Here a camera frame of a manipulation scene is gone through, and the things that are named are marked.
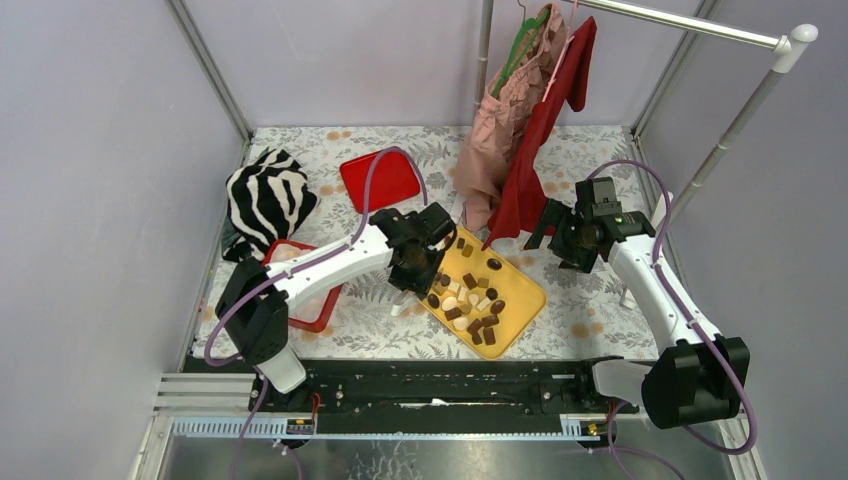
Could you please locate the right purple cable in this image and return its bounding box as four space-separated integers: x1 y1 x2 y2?
586 159 759 480

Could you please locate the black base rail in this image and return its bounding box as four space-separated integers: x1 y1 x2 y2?
182 356 664 435

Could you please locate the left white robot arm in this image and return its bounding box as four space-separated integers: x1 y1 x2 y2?
213 203 458 411

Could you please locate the green hanger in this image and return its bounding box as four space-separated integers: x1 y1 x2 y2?
490 7 551 98

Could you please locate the red box lid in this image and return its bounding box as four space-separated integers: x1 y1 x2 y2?
339 151 421 214

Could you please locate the metal clothes rack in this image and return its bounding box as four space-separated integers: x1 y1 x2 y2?
473 0 820 309

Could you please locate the dark oval chocolate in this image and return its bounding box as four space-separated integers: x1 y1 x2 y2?
486 258 503 271

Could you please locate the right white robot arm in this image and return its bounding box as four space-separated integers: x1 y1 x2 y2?
525 177 752 429

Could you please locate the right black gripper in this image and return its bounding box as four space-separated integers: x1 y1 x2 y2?
523 198 598 274

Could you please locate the red hanging garment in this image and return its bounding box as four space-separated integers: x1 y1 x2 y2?
483 17 597 248

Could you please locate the pink hanging garment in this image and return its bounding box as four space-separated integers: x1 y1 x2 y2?
453 3 567 231

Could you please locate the purple cable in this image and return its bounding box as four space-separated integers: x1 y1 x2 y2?
203 146 430 480
586 159 759 480

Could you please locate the red box with liner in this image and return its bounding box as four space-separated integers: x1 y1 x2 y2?
261 239 342 333

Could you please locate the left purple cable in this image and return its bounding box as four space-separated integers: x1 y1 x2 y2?
203 146 430 480

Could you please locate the yellow tray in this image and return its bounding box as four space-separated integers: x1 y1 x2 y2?
420 227 547 360

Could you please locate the zebra striped cloth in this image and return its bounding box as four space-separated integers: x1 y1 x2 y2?
221 148 319 263

